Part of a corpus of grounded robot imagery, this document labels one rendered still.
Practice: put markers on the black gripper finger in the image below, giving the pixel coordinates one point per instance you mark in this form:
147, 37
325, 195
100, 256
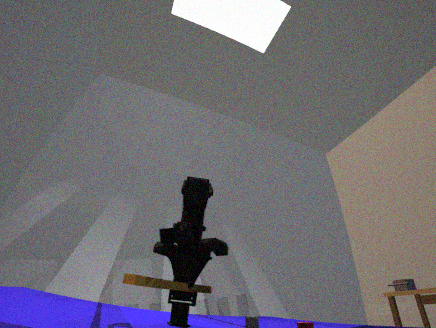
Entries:
197, 262
178, 265

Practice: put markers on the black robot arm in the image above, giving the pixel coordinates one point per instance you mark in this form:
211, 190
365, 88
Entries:
196, 192

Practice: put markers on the orange bar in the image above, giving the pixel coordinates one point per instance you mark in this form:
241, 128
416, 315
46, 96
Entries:
139, 280

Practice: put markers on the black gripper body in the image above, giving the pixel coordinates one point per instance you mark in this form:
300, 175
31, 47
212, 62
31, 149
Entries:
204, 246

